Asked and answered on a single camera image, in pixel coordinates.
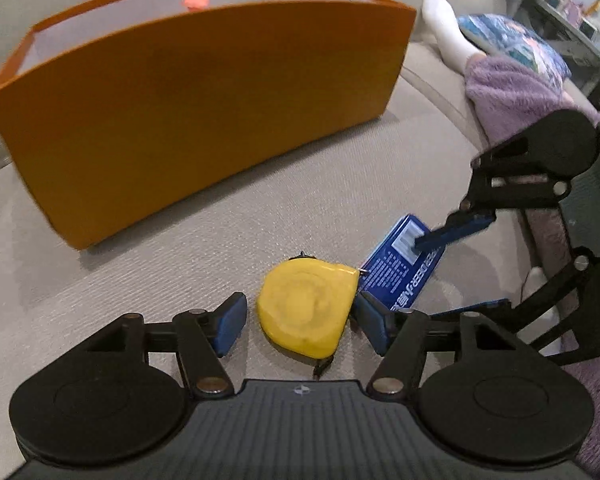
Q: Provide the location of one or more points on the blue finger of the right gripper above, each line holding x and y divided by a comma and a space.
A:
458, 225
494, 309

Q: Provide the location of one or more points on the orange cardboard box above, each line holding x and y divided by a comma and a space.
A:
115, 109

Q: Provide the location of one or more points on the cluttered shelf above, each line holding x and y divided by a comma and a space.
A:
558, 23

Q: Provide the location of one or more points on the beige sofa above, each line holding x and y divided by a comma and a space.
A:
334, 199

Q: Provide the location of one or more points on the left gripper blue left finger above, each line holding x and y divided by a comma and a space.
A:
227, 322

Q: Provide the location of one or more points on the blue patterned cushion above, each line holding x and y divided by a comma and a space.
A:
498, 34

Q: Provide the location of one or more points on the blue box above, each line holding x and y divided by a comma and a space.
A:
395, 273

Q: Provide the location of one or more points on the orange red item in box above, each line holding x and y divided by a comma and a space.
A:
195, 5

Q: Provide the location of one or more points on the white plush leg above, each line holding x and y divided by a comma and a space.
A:
456, 50

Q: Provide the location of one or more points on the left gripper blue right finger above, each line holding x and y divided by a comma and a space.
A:
375, 320

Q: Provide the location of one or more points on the yellow tape measure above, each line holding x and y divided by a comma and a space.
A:
303, 306

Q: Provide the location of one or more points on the purple fluffy blanket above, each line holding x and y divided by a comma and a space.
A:
508, 97

